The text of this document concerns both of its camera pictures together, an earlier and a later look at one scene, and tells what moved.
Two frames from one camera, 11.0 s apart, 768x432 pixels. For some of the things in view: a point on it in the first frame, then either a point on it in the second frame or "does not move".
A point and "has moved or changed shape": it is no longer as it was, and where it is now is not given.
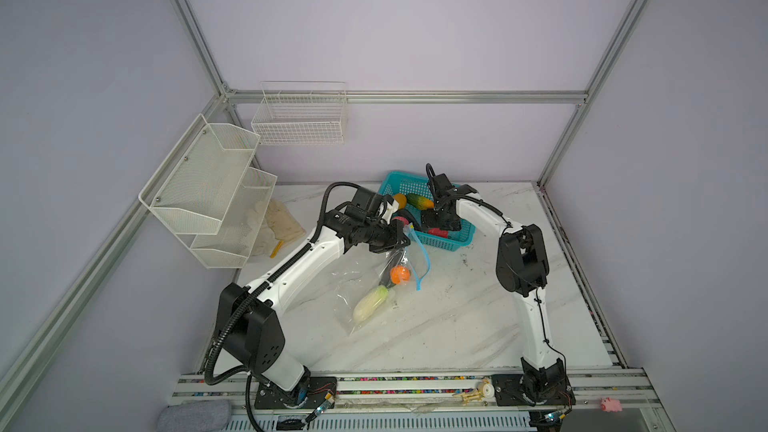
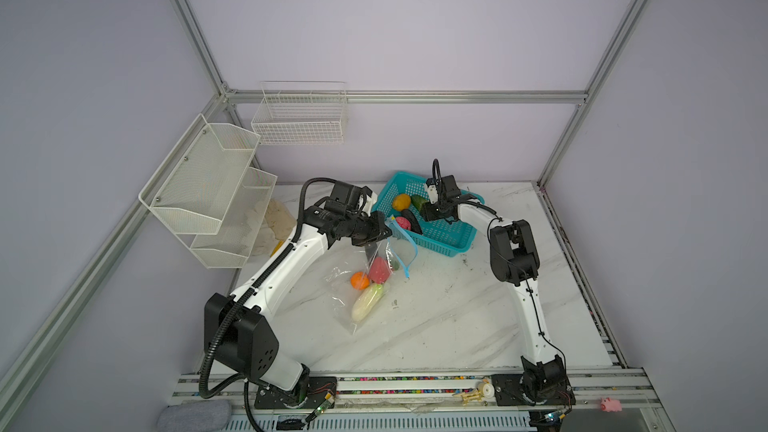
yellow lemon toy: (401, 199) does not move
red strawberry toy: (437, 231) → (378, 269)
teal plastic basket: (412, 194) has moved or changed shape
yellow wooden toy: (483, 391) does not move
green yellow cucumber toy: (419, 201) does not move
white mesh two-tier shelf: (205, 195) does not move
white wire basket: (301, 113) does not move
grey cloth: (195, 416) does not move
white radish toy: (370, 303) does not move
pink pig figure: (610, 405) does not move
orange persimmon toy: (399, 273) → (359, 280)
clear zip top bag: (372, 292) has moved or changed shape
